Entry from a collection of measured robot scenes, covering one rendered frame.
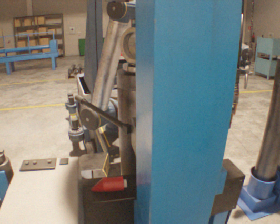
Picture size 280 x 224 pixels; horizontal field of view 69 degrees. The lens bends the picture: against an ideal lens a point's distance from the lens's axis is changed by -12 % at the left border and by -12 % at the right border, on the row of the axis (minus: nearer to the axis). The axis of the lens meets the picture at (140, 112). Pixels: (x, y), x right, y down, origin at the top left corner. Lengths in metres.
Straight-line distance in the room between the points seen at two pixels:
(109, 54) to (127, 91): 0.73
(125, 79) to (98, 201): 0.47
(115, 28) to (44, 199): 1.16
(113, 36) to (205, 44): 1.16
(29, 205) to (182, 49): 0.58
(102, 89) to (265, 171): 1.61
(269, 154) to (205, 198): 1.60
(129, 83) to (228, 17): 0.53
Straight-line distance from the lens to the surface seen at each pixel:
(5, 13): 14.79
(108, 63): 1.62
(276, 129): 2.08
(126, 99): 0.92
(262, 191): 2.37
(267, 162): 2.22
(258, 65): 9.10
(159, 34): 0.41
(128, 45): 0.97
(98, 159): 1.21
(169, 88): 0.43
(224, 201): 1.07
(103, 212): 0.89
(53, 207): 0.69
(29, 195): 0.76
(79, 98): 0.96
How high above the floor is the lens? 1.66
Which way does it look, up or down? 22 degrees down
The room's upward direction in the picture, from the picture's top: straight up
